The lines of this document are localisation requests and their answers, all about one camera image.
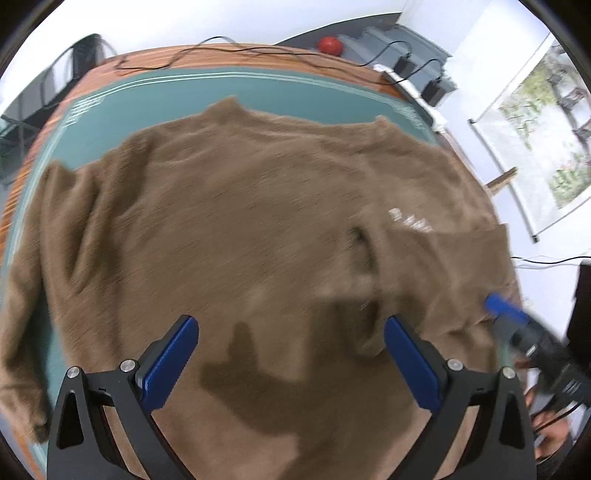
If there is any brown fleece sweater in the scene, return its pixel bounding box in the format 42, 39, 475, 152
1, 99, 519, 479

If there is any person's right hand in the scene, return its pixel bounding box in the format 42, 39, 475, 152
515, 359, 579, 468

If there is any hanging scroll painting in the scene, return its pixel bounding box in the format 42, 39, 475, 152
471, 36, 590, 239

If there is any white power strip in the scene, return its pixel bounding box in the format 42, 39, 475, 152
373, 64, 447, 133

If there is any black power adapter near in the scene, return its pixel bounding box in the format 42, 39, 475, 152
421, 79, 448, 107

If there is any black power adapter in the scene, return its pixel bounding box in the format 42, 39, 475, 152
393, 55, 416, 78
421, 79, 448, 107

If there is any black power adapter far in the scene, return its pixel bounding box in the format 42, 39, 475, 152
393, 55, 416, 78

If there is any green table mat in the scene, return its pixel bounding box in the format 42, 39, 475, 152
0, 66, 440, 480

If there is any red ball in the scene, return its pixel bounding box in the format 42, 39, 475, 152
317, 36, 344, 57

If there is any black metal chair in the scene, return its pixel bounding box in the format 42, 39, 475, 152
39, 33, 118, 105

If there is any black cable on table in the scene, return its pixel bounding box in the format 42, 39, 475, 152
112, 35, 445, 86

